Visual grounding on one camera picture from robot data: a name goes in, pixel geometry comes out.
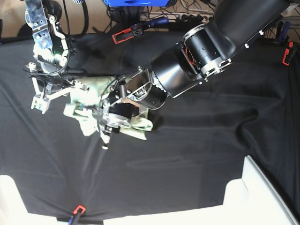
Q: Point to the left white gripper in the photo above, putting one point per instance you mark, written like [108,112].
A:
[104,131]

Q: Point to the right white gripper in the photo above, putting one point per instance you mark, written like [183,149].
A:
[42,98]

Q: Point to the light green T-shirt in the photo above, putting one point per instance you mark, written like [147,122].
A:
[84,104]

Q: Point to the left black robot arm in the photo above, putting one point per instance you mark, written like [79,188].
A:
[205,50]

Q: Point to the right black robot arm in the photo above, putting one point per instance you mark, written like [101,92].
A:
[50,73]

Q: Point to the orange blue clamp bottom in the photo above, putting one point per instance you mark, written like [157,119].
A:
[77,213]

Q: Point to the orange black clamp top centre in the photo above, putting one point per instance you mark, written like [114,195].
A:
[137,29]

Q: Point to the orange black clamp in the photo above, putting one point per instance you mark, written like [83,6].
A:
[137,29]
[283,39]

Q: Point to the white foam board left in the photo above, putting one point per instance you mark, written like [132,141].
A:
[12,207]

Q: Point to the blue plastic box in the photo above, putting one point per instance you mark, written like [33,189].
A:
[143,3]

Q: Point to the white power strip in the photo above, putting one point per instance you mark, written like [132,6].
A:
[180,17]

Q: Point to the black table cloth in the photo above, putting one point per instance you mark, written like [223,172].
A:
[198,144]

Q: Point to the orange black clamp top right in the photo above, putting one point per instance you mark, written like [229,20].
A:
[283,39]

